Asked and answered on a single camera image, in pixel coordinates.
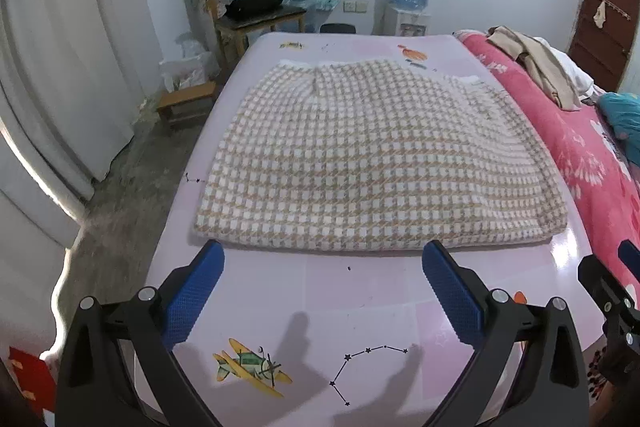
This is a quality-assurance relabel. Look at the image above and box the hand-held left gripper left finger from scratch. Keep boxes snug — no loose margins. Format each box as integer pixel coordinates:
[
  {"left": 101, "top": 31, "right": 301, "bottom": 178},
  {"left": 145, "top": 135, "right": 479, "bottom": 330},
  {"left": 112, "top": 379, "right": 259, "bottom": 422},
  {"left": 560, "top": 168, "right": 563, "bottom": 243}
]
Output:
[{"left": 54, "top": 239, "right": 226, "bottom": 427}]

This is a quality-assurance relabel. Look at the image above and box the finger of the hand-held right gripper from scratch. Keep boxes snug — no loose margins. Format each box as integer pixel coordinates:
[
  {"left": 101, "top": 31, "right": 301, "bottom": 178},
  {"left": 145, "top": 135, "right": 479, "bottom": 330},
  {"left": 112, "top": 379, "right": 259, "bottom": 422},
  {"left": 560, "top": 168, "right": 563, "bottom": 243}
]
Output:
[
  {"left": 577, "top": 254, "right": 640, "bottom": 348},
  {"left": 617, "top": 239, "right": 640, "bottom": 269}
]

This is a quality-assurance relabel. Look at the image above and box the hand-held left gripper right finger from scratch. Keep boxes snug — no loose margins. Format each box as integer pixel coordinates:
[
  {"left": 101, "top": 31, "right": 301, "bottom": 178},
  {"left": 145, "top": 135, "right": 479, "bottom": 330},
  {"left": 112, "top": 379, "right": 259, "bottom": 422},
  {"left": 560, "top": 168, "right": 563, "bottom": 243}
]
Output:
[{"left": 421, "top": 240, "right": 591, "bottom": 427}]

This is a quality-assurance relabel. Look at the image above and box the beige white houndstooth coat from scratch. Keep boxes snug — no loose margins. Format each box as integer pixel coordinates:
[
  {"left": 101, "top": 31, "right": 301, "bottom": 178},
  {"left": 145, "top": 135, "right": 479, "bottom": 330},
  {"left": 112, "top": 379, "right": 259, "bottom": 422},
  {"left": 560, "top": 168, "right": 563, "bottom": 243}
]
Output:
[{"left": 192, "top": 59, "right": 568, "bottom": 253}]

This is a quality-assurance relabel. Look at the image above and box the person's right forearm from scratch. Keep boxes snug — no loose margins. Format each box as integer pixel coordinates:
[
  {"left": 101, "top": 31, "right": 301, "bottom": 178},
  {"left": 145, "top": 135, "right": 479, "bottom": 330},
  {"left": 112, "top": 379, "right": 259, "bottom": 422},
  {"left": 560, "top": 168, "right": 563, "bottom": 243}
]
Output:
[{"left": 590, "top": 379, "right": 640, "bottom": 427}]

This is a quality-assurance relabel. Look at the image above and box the beige clothes pile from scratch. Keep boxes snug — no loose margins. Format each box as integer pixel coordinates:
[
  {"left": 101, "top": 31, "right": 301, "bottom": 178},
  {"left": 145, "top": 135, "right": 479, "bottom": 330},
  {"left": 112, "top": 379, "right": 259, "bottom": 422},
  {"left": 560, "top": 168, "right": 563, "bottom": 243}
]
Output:
[{"left": 486, "top": 25, "right": 583, "bottom": 110}]

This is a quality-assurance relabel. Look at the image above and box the pink floral blanket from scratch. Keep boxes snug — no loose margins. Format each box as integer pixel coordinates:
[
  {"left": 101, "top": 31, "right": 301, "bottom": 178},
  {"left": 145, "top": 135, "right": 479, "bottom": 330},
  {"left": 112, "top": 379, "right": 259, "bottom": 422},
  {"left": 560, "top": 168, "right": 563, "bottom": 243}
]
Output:
[{"left": 452, "top": 29, "right": 640, "bottom": 308}]

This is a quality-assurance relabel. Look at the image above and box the teal fluffy cloth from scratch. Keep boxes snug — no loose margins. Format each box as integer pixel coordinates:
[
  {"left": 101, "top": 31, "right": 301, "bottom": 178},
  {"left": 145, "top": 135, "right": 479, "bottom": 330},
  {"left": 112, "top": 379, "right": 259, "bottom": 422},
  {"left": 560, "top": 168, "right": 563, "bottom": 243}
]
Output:
[{"left": 597, "top": 92, "right": 640, "bottom": 152}]

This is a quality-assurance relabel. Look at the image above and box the red box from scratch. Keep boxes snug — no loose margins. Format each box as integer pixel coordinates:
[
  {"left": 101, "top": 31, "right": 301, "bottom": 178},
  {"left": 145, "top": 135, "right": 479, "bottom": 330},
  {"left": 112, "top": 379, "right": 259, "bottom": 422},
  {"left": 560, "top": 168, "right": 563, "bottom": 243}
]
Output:
[{"left": 7, "top": 346, "right": 58, "bottom": 418}]

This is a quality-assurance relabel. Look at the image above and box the white cloth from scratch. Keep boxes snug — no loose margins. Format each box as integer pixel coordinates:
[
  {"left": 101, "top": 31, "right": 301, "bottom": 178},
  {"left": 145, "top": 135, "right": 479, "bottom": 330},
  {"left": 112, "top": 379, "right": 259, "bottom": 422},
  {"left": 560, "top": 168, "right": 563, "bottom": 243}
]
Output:
[{"left": 532, "top": 37, "right": 596, "bottom": 100}]

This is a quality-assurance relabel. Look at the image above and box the small wooden stool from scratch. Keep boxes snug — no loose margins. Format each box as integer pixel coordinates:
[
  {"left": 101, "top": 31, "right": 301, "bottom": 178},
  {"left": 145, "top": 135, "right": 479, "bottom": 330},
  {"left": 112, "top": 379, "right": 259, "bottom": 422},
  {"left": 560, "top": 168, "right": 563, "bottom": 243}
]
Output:
[{"left": 157, "top": 81, "right": 218, "bottom": 128}]

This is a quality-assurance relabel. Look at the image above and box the brown wooden door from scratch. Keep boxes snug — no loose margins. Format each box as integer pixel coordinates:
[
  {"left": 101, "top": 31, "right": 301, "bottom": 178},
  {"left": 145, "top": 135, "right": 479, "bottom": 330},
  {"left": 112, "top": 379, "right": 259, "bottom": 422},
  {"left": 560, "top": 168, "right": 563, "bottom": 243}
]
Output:
[{"left": 567, "top": 0, "right": 633, "bottom": 92}]

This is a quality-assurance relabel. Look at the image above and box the white plastic bag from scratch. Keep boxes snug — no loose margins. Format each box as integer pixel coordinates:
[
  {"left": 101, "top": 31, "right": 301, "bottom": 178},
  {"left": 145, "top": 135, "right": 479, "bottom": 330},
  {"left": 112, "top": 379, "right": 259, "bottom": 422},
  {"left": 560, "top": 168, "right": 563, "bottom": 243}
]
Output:
[{"left": 160, "top": 34, "right": 218, "bottom": 92}]

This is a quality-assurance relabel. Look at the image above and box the white water dispenser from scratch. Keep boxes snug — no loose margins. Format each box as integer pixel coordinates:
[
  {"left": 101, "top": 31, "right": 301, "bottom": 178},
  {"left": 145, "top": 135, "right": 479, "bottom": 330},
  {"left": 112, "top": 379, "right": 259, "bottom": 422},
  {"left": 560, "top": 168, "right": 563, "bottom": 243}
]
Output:
[{"left": 384, "top": 4, "right": 432, "bottom": 38}]

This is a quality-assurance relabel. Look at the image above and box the white curtain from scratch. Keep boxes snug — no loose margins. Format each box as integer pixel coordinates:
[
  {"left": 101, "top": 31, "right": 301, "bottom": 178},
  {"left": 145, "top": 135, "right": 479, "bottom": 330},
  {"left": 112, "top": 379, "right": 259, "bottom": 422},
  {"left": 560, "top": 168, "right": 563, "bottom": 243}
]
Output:
[{"left": 0, "top": 0, "right": 161, "bottom": 358}]

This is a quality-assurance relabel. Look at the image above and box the wooden chair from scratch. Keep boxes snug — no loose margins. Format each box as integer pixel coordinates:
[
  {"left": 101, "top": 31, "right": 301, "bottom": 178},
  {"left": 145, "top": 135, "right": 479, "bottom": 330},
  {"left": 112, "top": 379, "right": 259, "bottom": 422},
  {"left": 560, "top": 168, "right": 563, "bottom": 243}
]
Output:
[{"left": 201, "top": 0, "right": 307, "bottom": 70}]

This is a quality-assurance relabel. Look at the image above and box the black bag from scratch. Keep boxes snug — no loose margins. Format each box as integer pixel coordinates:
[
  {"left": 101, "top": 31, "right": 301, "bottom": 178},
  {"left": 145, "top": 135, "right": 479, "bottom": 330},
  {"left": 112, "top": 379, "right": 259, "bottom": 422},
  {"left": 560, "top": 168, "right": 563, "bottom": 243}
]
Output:
[{"left": 225, "top": 0, "right": 285, "bottom": 18}]

